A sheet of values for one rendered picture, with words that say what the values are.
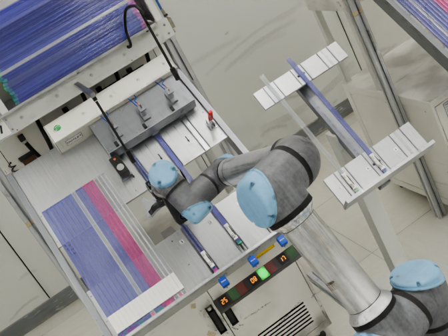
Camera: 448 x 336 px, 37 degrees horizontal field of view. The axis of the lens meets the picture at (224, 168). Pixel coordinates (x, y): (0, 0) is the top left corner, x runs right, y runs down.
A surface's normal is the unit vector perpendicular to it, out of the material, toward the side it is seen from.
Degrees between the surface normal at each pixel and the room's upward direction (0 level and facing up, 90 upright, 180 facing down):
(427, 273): 7
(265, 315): 90
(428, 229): 0
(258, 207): 83
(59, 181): 43
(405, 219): 0
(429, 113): 90
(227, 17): 90
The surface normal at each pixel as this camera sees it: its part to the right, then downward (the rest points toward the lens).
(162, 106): -0.08, -0.44
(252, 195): -0.74, 0.49
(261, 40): 0.36, 0.22
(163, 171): 0.06, -0.25
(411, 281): -0.36, -0.88
